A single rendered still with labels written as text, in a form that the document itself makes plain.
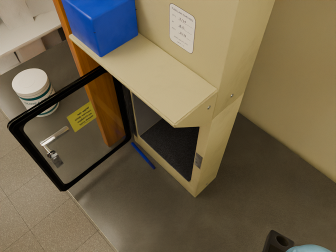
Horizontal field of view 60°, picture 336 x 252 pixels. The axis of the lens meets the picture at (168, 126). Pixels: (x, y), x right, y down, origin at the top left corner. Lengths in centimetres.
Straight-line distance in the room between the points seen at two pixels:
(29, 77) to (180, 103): 83
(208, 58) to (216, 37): 5
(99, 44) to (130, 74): 8
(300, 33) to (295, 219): 59
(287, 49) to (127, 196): 71
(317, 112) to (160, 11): 68
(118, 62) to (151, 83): 9
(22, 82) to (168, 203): 71
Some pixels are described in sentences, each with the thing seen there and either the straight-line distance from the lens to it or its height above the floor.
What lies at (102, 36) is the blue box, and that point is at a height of 156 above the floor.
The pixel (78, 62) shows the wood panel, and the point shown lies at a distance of 81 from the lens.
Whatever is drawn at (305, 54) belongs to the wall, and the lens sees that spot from 97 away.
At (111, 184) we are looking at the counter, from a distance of 107.
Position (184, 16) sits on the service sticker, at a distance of 51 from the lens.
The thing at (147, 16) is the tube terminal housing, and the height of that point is 156.
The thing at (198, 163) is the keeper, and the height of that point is 119.
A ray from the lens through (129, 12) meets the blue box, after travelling 60.
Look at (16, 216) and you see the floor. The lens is 223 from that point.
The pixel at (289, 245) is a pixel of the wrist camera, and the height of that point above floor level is 135.
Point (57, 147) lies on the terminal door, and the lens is 86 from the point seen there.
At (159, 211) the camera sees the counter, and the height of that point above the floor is 94.
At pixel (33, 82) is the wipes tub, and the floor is 109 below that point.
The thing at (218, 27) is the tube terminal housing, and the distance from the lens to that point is 47.
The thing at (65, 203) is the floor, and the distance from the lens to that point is 214.
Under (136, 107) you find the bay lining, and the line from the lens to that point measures 93.
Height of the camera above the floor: 191
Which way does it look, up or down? 56 degrees down
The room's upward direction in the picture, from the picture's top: straight up
